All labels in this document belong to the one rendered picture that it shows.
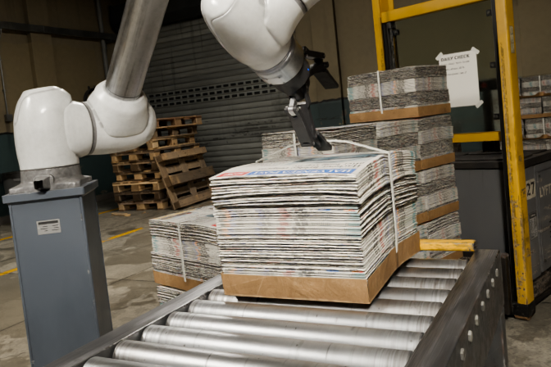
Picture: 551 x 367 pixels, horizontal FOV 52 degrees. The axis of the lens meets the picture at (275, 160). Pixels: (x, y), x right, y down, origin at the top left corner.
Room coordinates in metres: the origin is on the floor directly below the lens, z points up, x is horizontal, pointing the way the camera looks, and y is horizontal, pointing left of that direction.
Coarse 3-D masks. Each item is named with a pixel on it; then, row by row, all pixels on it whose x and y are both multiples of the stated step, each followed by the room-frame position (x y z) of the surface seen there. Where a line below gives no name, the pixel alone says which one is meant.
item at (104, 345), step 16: (192, 288) 1.13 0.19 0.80; (208, 288) 1.12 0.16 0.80; (176, 304) 1.04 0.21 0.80; (144, 320) 0.97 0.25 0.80; (160, 320) 0.97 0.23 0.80; (112, 336) 0.90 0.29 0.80; (128, 336) 0.90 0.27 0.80; (80, 352) 0.85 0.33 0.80; (96, 352) 0.84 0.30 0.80; (112, 352) 0.87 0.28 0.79
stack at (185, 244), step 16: (416, 176) 2.43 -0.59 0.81; (208, 208) 2.02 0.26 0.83; (416, 208) 2.41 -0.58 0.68; (160, 224) 1.87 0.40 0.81; (176, 224) 1.80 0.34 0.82; (192, 224) 1.74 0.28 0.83; (208, 224) 1.70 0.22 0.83; (160, 240) 1.88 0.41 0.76; (176, 240) 1.81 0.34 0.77; (192, 240) 1.74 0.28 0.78; (208, 240) 1.68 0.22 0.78; (160, 256) 1.88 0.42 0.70; (176, 256) 1.81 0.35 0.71; (192, 256) 1.76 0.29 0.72; (208, 256) 1.69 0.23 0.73; (416, 256) 2.38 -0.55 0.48; (176, 272) 1.82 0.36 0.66; (192, 272) 1.76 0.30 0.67; (208, 272) 1.70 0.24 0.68; (160, 288) 1.90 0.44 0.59; (176, 288) 1.86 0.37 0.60; (160, 304) 1.92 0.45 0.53
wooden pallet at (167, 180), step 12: (156, 156) 7.93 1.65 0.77; (168, 156) 8.03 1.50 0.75; (180, 156) 8.30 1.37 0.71; (192, 156) 8.79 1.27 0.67; (168, 168) 8.13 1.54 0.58; (180, 168) 8.40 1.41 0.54; (192, 168) 8.66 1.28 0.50; (204, 168) 8.73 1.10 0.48; (168, 180) 7.87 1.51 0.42; (180, 180) 8.06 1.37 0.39; (192, 180) 8.44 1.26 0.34; (204, 180) 8.82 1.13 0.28; (168, 192) 7.88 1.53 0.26; (180, 192) 8.15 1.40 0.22; (192, 192) 8.36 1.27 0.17; (204, 192) 8.69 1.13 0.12; (180, 204) 7.83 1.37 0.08
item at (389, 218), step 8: (368, 152) 1.12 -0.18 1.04; (376, 152) 1.11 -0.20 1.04; (384, 152) 1.10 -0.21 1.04; (392, 152) 1.10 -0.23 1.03; (272, 160) 1.22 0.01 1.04; (280, 160) 1.20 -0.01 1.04; (288, 160) 1.18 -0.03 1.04; (296, 160) 1.16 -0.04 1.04; (304, 160) 1.13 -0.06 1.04; (384, 160) 1.06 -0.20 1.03; (392, 160) 1.09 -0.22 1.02; (392, 168) 1.09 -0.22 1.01; (392, 208) 1.08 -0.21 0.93; (392, 216) 1.10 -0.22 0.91; (392, 224) 1.09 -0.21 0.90; (392, 232) 1.09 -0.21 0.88; (392, 240) 1.07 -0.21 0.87; (392, 248) 1.06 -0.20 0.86
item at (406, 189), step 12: (288, 156) 1.32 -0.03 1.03; (300, 156) 1.25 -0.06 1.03; (312, 156) 1.19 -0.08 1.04; (396, 156) 1.12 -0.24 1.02; (408, 156) 1.20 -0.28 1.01; (396, 168) 1.13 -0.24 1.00; (408, 168) 1.20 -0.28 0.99; (396, 180) 1.11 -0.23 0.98; (408, 180) 1.19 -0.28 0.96; (396, 192) 1.11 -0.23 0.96; (408, 192) 1.19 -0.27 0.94; (408, 204) 1.19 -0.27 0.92; (396, 216) 1.11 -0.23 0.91; (408, 216) 1.19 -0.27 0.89; (408, 228) 1.18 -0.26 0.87
